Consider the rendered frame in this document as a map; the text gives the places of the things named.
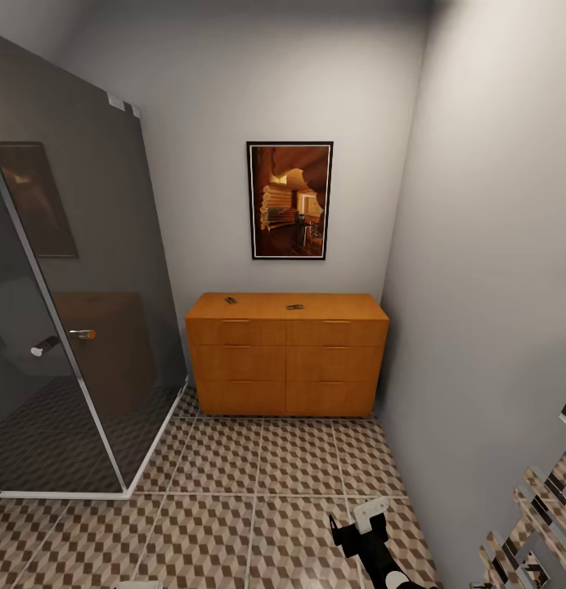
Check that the picture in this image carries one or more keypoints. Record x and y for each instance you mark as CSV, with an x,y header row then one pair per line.
x,y
289,199

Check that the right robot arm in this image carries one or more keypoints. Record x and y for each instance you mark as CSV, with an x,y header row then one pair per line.
x,y
367,538

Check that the door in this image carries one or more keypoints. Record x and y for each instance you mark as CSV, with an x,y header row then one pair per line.
x,y
49,441
73,159

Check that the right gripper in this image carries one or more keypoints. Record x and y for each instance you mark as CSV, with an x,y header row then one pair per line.
x,y
354,543

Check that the cabinet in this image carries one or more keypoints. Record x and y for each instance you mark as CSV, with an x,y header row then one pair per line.
x,y
255,357

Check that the towel rack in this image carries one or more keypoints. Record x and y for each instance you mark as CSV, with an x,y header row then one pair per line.
x,y
511,564

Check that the shower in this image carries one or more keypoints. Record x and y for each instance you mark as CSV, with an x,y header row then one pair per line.
x,y
127,492

